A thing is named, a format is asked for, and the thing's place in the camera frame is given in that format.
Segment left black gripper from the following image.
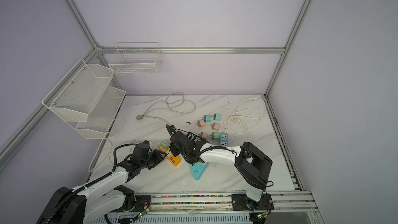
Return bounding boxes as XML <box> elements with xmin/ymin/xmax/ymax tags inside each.
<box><xmin>140</xmin><ymin>149</ymin><xmax>166</xmax><ymax>171</ymax></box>

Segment black power strip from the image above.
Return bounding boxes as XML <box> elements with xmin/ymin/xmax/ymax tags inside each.
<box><xmin>187</xmin><ymin>132</ymin><xmax>202</xmax><ymax>142</ymax></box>

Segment green plug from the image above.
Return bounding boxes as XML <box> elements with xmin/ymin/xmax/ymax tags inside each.
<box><xmin>161</xmin><ymin>141</ymin><xmax>169</xmax><ymax>150</ymax></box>
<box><xmin>210</xmin><ymin>132</ymin><xmax>220</xmax><ymax>141</ymax></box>

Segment orange power strip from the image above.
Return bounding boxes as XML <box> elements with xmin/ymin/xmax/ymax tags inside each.
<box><xmin>158</xmin><ymin>145</ymin><xmax>181</xmax><ymax>167</ymax></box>

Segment pink plug black strip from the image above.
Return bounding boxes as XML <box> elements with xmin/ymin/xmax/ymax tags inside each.
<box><xmin>197</xmin><ymin>120</ymin><xmax>206</xmax><ymax>128</ymax></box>
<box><xmin>211</xmin><ymin>122</ymin><xmax>221</xmax><ymax>131</ymax></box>

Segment teal triangular power strip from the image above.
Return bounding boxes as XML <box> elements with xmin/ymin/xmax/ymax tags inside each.
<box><xmin>189</xmin><ymin>162</ymin><xmax>207</xmax><ymax>180</ymax></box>

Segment blue power strip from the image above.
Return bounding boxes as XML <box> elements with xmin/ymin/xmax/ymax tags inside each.
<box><xmin>220</xmin><ymin>133</ymin><xmax>229</xmax><ymax>147</ymax></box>

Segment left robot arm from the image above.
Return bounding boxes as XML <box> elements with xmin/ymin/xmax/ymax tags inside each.
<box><xmin>37</xmin><ymin>141</ymin><xmax>167</xmax><ymax>224</ymax></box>

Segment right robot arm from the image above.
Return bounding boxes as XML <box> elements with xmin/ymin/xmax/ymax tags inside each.
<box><xmin>166</xmin><ymin>124</ymin><xmax>273</xmax><ymax>211</ymax></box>

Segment lower white mesh shelf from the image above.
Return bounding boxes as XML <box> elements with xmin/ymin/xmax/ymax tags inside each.
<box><xmin>75</xmin><ymin>87</ymin><xmax>125</xmax><ymax>140</ymax></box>

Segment white mesh shelf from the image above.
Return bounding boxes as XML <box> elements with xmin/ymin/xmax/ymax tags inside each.
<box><xmin>42</xmin><ymin>60</ymin><xmax>115</xmax><ymax>122</ymax></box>
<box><xmin>75</xmin><ymin>87</ymin><xmax>125</xmax><ymax>140</ymax></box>

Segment upper white mesh shelf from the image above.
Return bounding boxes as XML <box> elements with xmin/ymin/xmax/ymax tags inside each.
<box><xmin>42</xmin><ymin>60</ymin><xmax>115</xmax><ymax>122</ymax></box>

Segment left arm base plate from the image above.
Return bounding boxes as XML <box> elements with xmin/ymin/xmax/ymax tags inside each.
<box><xmin>110</xmin><ymin>195</ymin><xmax>151</xmax><ymax>213</ymax></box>

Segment white cable of blue strip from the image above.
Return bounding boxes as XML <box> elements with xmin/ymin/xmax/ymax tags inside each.
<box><xmin>222</xmin><ymin>97</ymin><xmax>267</xmax><ymax>135</ymax></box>

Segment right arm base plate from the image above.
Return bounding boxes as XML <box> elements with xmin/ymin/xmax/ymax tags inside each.
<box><xmin>231</xmin><ymin>194</ymin><xmax>274</xmax><ymax>212</ymax></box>

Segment white wire basket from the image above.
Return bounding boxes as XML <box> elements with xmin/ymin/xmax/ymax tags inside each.
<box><xmin>108</xmin><ymin>42</ymin><xmax>162</xmax><ymax>76</ymax></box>

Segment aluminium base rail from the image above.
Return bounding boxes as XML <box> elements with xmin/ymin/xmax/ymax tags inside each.
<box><xmin>105</xmin><ymin>191</ymin><xmax>319</xmax><ymax>215</ymax></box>

